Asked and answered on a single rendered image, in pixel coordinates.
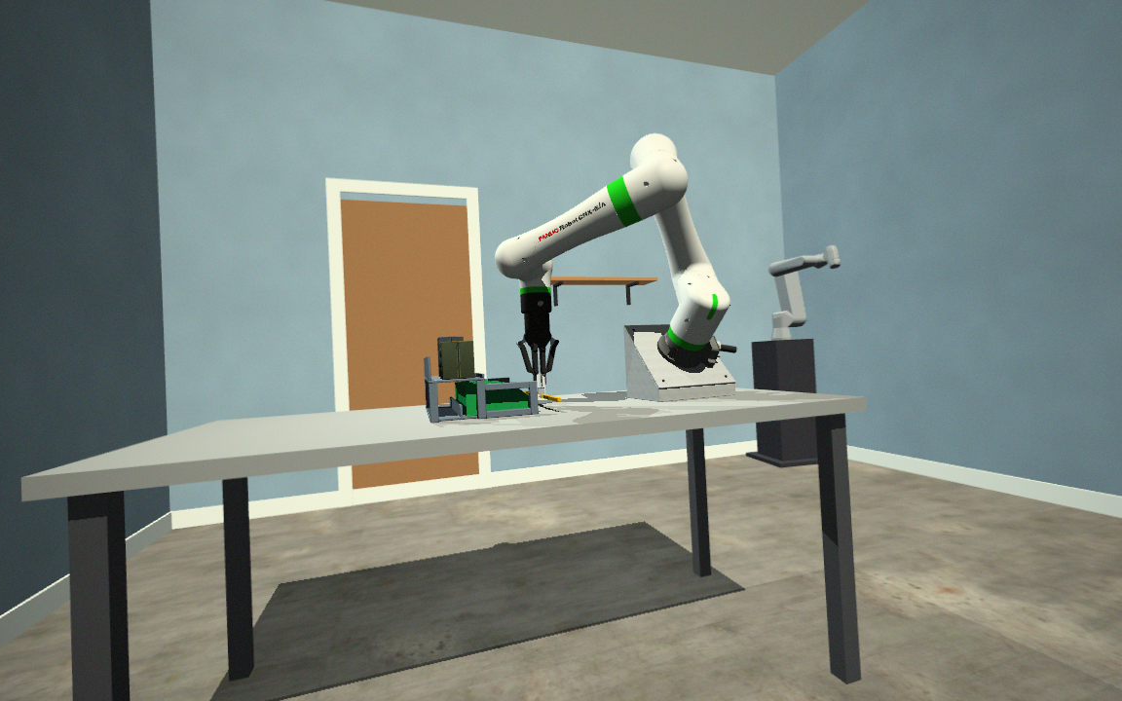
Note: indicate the yellow bar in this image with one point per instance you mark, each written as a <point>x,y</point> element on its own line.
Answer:
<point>553,398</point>

